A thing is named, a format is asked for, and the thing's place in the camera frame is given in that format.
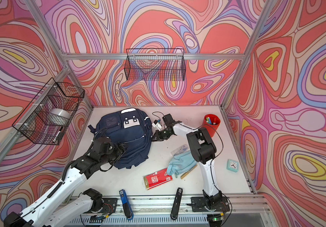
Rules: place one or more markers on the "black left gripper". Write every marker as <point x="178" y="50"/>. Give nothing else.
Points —
<point x="120" y="151"/>

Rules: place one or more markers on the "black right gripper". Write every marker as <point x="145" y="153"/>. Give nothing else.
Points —
<point x="159" y="138"/>

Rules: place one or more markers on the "navy blue backpack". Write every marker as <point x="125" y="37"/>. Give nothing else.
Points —
<point x="131" y="127"/>

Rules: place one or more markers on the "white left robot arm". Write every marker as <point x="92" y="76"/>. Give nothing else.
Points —
<point x="44" y="212"/>

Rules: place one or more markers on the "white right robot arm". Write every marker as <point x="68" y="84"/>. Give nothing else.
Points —
<point x="202" y="149"/>

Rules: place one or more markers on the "light blue pencil case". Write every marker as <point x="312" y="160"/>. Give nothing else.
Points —
<point x="180" y="164"/>

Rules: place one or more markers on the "wooden pencil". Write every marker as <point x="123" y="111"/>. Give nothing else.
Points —
<point x="186" y="173"/>

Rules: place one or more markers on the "clear plastic pen box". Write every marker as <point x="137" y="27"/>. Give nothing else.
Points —
<point x="182" y="149"/>

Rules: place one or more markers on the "red packet with white label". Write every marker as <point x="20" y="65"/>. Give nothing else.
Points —
<point x="156" y="179"/>

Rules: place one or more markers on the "black marker in left basket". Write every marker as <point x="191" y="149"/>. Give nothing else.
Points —
<point x="56" y="138"/>

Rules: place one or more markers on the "red pen cup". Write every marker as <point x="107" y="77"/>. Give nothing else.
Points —
<point x="211" y="122"/>

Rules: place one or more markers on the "silver tape roll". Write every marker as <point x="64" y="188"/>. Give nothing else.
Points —
<point x="58" y="117"/>

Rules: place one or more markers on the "blue stapler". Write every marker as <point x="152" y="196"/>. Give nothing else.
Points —
<point x="126" y="205"/>

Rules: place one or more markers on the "mint green small clock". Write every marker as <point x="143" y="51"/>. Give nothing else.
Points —
<point x="232" y="165"/>

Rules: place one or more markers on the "black stapler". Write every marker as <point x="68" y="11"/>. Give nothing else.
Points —
<point x="176" y="204"/>

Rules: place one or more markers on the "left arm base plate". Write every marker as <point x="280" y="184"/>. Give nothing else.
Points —
<point x="106" y="207"/>

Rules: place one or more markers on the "black wire basket on left wall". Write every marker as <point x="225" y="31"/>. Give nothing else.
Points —
<point x="56" y="105"/>

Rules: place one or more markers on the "black wire basket on wall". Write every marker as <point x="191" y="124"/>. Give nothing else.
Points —
<point x="56" y="105"/>
<point x="155" y="64"/>

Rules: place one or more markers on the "black wire basket on rear wall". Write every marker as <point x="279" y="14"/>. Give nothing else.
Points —
<point x="155" y="64"/>

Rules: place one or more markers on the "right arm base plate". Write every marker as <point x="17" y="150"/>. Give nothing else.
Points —
<point x="202" y="204"/>

